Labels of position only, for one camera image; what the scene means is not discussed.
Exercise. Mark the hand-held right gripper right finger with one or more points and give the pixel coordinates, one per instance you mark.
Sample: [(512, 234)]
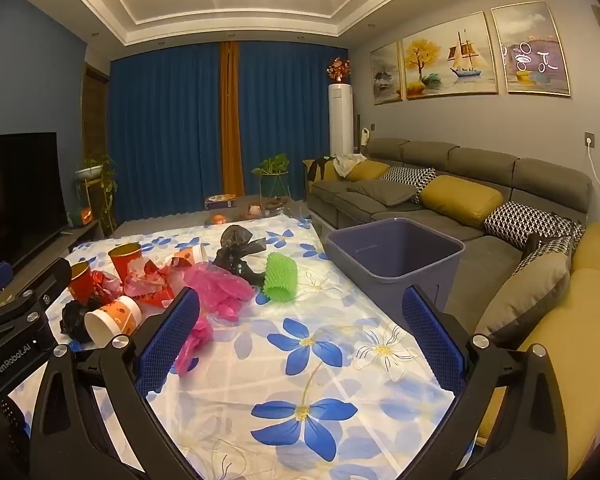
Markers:
[(432, 340)]

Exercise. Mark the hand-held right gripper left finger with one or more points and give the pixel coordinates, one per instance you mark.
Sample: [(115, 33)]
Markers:
[(170, 340)]

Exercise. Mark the red paper cup gold rim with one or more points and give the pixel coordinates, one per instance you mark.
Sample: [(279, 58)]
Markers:
[(80, 287), (125, 265)]

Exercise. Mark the small black plastic bag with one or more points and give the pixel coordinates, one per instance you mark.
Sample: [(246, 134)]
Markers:
[(72, 322)]

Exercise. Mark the red foil wrapper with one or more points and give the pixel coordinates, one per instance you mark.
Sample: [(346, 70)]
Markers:
[(105, 282)]

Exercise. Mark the white paper cup orange print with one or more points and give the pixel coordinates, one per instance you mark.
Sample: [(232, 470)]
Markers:
[(120, 317)]

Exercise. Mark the red plastic bag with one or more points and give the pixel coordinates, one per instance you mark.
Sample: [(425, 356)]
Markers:
[(150, 287)]

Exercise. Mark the pink plastic bag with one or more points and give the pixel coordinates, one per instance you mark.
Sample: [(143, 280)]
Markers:
[(220, 290)]

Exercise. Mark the white paper cup fruit print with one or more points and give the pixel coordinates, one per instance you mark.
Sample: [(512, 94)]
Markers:
[(189, 256)]

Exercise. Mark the purple plastic bin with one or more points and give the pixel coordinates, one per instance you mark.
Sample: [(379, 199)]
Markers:
[(395, 250)]

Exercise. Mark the green foam fruit net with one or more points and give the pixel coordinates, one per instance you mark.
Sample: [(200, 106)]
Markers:
[(280, 280)]

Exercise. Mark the grey television cabinet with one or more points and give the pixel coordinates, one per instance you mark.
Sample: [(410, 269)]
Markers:
[(80, 235)]

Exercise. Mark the black flat television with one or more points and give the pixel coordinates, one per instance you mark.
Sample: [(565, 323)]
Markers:
[(20, 195)]

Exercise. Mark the tall gold plant stand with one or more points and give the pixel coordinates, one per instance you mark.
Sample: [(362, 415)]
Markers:
[(82, 195)]

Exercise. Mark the grey cushion dark edge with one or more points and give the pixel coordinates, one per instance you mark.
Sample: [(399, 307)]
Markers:
[(525, 295)]

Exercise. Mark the blue floral tablecloth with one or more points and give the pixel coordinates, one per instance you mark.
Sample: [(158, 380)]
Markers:
[(330, 400)]

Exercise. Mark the trailing plant white bowl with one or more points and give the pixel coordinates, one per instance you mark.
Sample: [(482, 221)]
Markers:
[(97, 167)]

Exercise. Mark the orange ball toy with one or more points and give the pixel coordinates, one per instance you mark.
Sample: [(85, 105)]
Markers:
[(219, 219)]

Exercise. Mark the large yellow bolster cushion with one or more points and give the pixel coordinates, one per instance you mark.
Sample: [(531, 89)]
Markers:
[(460, 200)]

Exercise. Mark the black edged houndstooth cushion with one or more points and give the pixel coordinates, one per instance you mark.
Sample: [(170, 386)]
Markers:
[(547, 250)]

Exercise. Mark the printed cardboard box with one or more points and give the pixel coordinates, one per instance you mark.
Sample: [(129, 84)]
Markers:
[(220, 202)]

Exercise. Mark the yellow leather sofa section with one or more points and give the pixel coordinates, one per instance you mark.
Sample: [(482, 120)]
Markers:
[(580, 360)]

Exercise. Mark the pink pig toy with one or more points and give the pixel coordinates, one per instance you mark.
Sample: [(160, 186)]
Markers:
[(255, 210)]

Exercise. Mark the flat grey cushion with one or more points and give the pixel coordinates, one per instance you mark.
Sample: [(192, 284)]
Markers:
[(380, 191)]

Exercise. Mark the glass bowl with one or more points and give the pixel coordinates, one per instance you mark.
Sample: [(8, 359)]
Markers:
[(276, 206)]

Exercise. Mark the brown wooden panel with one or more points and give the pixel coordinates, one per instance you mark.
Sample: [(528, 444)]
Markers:
[(95, 110)]

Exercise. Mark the small yellow cushion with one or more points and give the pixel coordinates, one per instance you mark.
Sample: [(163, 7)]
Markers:
[(365, 170)]

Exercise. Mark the blue curtain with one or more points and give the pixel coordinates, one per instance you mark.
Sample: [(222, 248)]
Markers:
[(165, 130), (285, 110)]

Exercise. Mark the grey sectional sofa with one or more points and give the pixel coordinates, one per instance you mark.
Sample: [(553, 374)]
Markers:
[(480, 160)]

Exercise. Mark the white cloth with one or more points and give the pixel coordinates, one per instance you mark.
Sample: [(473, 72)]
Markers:
[(350, 162)]

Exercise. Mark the green potted plant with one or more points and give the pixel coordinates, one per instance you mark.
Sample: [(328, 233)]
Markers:
[(270, 165)]

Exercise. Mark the black and yellow garment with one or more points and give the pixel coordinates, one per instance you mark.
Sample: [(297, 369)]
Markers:
[(320, 170)]

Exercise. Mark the orange curtain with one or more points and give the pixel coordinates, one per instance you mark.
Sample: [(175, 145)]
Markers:
[(230, 120)]

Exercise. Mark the white standing air conditioner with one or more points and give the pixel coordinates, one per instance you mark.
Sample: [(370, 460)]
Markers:
[(341, 120)]

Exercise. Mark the small grey landscape painting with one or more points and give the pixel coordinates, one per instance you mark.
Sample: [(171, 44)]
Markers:
[(386, 75)]

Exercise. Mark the orange decorative tree ornament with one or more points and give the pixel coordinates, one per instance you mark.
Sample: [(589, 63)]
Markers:
[(338, 71)]

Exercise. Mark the sailboat and tree painting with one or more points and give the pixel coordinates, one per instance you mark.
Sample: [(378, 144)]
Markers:
[(450, 55)]

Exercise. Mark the purple framed painting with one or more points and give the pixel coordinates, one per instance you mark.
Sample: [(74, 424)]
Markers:
[(530, 50)]

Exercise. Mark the wall socket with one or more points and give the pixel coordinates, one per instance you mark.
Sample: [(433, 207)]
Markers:
[(590, 140)]

